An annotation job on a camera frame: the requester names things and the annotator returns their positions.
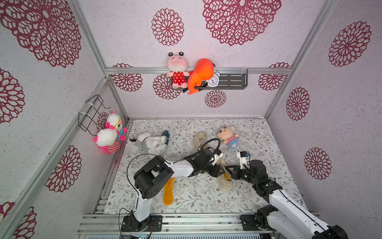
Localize beige lace sneaker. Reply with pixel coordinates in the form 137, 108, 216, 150
216, 158, 233, 192
194, 131, 208, 152

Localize yellow insole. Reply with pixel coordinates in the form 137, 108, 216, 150
224, 172, 231, 181
163, 178, 175, 206

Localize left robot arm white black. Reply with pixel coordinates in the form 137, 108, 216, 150
133, 149, 225, 223

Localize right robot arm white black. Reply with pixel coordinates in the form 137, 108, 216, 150
225, 160, 348, 239

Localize doll plush striped shirt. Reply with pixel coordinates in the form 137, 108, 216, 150
217, 126, 240, 150

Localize teal handheld device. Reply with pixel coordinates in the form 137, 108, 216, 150
162, 130, 170, 144

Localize white fluffy plush dog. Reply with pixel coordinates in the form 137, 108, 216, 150
130, 132, 167, 156

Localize white alarm clock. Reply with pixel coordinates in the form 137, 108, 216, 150
207, 72, 220, 88

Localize orange plush toy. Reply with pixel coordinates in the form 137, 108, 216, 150
187, 59, 214, 95

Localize white plush yellow glasses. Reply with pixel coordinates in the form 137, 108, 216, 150
105, 111, 128, 141

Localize white plush red striped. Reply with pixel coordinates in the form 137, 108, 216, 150
93, 128, 120, 154

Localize pink frog plush red dress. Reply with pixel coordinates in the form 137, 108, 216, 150
166, 52, 190, 90

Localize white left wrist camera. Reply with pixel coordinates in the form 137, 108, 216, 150
211, 149, 223, 165

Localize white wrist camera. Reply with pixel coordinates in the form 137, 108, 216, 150
211, 149, 223, 165
237, 151, 250, 169

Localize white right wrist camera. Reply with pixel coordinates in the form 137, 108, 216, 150
237, 151, 250, 169

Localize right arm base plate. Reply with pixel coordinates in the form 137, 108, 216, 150
240, 213, 270, 231

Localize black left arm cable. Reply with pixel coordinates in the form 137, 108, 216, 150
118, 138, 221, 234

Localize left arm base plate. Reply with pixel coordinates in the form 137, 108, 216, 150
121, 215, 163, 232

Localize grey metal wall shelf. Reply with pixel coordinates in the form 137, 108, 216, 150
181, 69, 248, 90

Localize black wire wall basket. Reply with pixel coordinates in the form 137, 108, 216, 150
77, 94, 110, 136

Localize aluminium front rail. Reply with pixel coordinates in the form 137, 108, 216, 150
76, 213, 275, 236

